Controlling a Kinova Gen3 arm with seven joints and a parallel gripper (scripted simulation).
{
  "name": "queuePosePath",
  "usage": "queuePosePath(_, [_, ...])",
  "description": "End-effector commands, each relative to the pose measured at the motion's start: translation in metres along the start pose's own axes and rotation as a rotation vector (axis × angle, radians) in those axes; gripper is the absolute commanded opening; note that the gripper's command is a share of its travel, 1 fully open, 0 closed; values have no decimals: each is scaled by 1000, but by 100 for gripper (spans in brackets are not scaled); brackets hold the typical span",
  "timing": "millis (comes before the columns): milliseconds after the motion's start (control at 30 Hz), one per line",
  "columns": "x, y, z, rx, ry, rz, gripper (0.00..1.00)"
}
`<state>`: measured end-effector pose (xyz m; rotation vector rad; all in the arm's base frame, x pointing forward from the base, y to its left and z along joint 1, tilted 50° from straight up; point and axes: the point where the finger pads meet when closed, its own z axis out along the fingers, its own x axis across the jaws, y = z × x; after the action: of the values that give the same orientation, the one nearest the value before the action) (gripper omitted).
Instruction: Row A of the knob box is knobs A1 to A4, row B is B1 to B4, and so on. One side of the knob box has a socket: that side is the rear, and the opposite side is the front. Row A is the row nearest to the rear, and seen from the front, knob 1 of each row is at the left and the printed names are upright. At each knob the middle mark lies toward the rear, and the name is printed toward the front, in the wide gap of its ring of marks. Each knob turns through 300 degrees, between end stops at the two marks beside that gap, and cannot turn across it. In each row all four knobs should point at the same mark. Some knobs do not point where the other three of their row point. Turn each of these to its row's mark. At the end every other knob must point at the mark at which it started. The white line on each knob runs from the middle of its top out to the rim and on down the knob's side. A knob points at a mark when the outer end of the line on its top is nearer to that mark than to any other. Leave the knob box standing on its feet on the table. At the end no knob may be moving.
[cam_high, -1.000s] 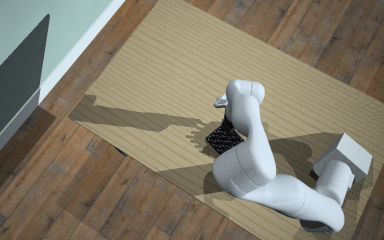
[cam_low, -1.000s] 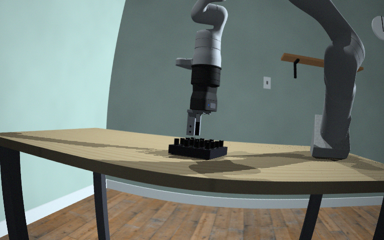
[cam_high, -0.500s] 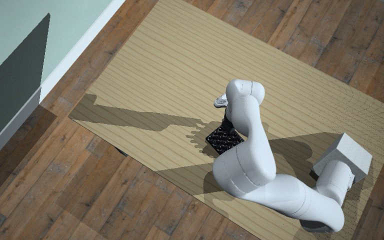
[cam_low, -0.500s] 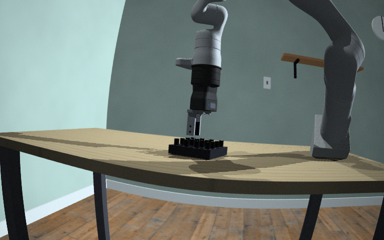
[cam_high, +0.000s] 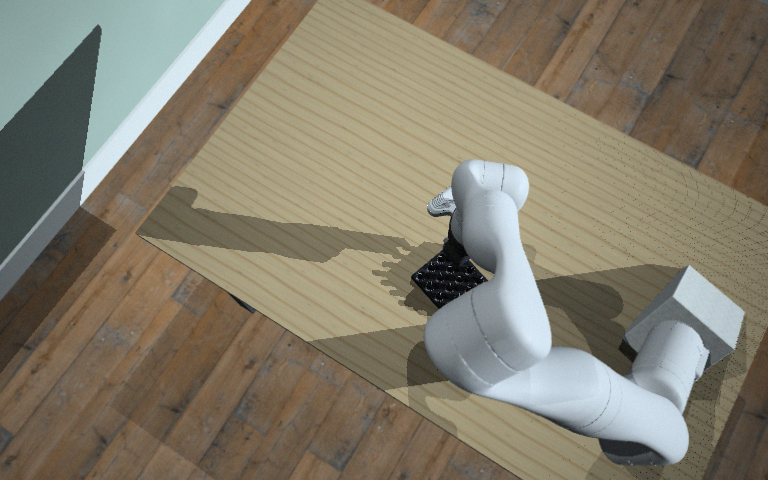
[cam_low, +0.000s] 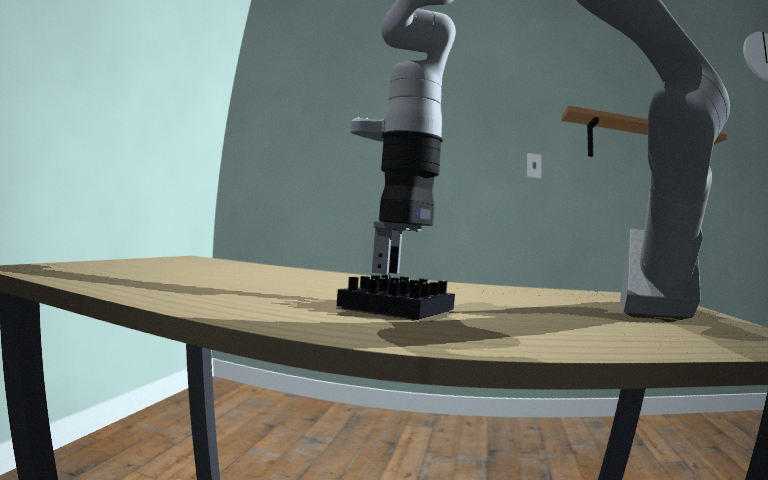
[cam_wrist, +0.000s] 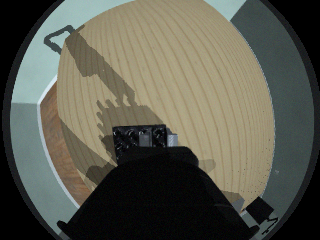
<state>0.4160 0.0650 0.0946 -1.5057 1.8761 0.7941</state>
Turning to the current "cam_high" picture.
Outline black box with knobs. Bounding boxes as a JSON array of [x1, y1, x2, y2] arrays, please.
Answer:
[[411, 250, 488, 309]]

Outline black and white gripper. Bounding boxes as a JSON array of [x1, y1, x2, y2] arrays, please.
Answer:
[[427, 186, 470, 266]]

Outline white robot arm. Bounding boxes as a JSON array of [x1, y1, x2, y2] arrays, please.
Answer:
[[424, 159, 710, 466]]

